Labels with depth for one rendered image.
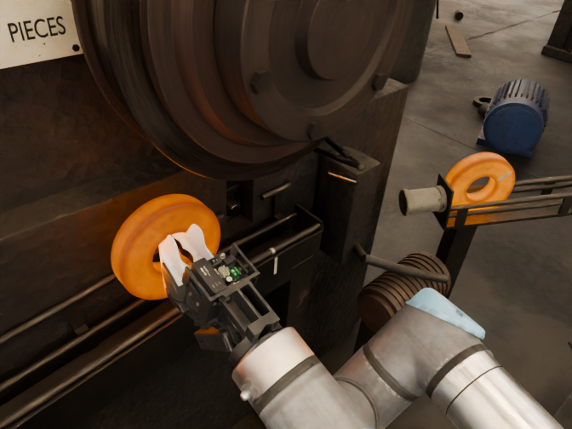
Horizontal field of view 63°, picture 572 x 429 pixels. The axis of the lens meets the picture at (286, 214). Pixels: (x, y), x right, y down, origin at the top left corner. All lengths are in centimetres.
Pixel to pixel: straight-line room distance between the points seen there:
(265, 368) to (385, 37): 43
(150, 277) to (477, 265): 158
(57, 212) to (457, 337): 53
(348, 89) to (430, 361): 35
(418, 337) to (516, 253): 162
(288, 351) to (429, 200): 63
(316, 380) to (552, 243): 190
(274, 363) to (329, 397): 7
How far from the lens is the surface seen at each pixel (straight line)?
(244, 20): 47
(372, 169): 92
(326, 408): 52
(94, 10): 54
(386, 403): 62
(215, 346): 61
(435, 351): 58
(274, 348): 52
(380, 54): 66
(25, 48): 62
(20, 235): 68
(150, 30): 50
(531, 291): 204
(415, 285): 109
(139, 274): 65
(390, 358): 60
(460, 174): 107
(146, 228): 61
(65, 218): 68
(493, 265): 208
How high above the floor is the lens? 127
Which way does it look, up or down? 38 degrees down
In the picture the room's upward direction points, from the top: 4 degrees clockwise
